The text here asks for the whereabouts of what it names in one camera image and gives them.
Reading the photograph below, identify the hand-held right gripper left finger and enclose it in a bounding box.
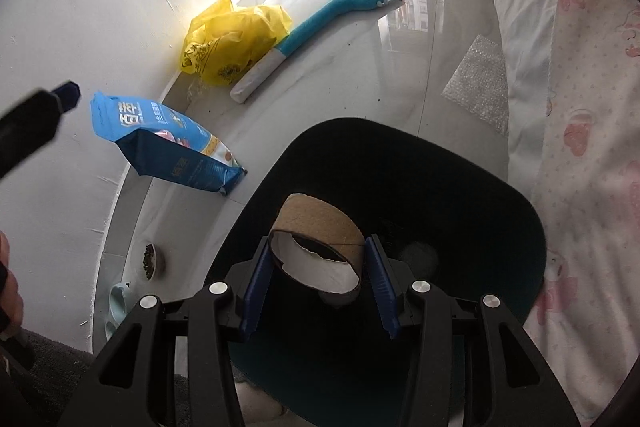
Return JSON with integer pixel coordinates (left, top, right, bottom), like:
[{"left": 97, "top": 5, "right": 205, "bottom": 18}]
[{"left": 57, "top": 237, "right": 274, "bottom": 427}]

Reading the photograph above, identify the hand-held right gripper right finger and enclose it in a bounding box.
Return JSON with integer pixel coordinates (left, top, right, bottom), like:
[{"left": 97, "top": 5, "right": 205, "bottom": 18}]
[{"left": 364, "top": 234, "right": 581, "bottom": 427}]

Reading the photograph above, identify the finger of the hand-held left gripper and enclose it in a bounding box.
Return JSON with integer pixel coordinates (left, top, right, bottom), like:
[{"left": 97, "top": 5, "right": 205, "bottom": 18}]
[{"left": 0, "top": 80, "right": 82, "bottom": 180}]

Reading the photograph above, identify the brown cardboard tape roll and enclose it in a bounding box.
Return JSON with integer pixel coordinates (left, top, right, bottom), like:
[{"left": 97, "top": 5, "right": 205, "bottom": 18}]
[{"left": 268, "top": 193, "right": 366, "bottom": 308}]

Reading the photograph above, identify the black trash bin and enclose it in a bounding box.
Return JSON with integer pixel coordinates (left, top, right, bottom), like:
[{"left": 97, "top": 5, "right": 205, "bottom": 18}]
[{"left": 209, "top": 117, "right": 547, "bottom": 419}]

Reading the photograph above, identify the person's left hand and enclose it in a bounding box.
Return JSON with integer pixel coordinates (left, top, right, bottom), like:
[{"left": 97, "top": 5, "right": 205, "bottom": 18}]
[{"left": 0, "top": 231, "right": 25, "bottom": 340}]

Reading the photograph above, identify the pet food bowl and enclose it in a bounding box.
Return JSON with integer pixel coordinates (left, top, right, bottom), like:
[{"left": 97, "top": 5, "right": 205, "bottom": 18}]
[{"left": 134, "top": 241, "right": 167, "bottom": 282}]

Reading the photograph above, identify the blue pet food bag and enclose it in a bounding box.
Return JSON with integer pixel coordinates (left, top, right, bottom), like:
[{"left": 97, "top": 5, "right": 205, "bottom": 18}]
[{"left": 90, "top": 92, "right": 247, "bottom": 198}]

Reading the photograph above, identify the light blue bowl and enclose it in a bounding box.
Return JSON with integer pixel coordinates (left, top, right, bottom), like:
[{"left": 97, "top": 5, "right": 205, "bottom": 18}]
[{"left": 104, "top": 282, "right": 133, "bottom": 340}]

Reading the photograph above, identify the grey rug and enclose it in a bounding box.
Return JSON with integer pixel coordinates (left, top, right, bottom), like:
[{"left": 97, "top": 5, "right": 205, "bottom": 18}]
[{"left": 15, "top": 329, "right": 106, "bottom": 427}]

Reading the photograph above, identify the yellow plastic bag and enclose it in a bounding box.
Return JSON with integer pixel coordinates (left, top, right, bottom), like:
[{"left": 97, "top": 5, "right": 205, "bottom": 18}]
[{"left": 180, "top": 0, "right": 293, "bottom": 88}]

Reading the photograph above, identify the bubble wrap sheet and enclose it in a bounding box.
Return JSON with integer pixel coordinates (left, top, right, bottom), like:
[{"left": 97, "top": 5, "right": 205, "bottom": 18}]
[{"left": 441, "top": 34, "right": 510, "bottom": 136}]

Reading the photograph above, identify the pink printed blanket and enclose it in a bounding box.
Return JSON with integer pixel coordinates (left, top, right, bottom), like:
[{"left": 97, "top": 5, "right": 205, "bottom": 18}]
[{"left": 520, "top": 0, "right": 640, "bottom": 427}]

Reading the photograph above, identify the teal dinosaur plush toy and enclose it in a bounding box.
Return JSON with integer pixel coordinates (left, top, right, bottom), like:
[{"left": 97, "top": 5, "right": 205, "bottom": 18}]
[{"left": 230, "top": 0, "right": 405, "bottom": 104}]

